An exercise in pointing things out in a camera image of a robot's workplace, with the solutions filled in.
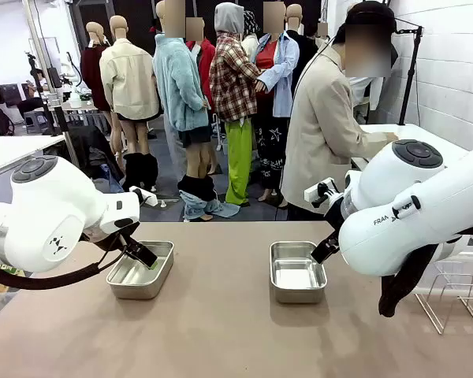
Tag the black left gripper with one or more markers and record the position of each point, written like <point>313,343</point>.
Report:
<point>110,242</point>

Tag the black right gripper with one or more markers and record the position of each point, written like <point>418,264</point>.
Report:
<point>334,216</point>

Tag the rectangular stainless steel container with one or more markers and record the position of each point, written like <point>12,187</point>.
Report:
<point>297,293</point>
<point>142,289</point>

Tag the person's right forearm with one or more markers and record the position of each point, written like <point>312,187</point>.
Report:
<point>366,143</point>

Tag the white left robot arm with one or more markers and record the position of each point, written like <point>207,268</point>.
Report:
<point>55,204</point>

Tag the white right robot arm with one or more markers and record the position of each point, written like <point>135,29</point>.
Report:
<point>418,204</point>

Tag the person's right hand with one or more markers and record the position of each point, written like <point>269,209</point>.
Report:
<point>390,138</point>

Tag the crumpled blue jeans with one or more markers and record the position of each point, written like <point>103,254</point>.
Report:
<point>197,210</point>

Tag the person in beige jacket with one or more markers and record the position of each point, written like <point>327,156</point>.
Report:
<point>319,138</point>

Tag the chair with black jacket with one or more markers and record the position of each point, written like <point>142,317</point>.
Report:
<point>90,149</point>

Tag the silver stand pole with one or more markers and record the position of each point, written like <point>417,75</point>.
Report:
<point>69,146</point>

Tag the mannequin in blue fleece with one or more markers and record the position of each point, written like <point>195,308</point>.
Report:
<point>177,86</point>

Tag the mannequin in cream jacket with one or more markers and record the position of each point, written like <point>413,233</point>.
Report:
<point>130,78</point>

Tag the seated background person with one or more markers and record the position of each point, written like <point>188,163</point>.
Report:
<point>31,105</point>

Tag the mannequin in blue shirt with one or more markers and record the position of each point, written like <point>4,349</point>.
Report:
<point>284,71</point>

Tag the mannequin in maroon top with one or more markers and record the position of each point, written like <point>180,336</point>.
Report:
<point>90,71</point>

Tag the black tripod stand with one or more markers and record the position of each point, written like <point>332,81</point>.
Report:
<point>410,78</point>

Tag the mannequin in plaid shirt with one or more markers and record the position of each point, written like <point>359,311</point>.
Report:
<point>232,78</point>

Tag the mannequin in black jacket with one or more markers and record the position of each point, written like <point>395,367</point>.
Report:
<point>305,51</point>

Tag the mannequin in red jacket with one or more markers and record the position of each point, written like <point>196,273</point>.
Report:
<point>205,59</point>

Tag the mannequin with head scarf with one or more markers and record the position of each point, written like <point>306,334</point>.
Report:
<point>251,43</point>

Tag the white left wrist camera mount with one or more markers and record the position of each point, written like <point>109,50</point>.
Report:
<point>146,197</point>

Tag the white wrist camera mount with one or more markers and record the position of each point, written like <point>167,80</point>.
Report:
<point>146,197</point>
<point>313,193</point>

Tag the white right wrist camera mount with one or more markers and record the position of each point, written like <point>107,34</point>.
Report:
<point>313,193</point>

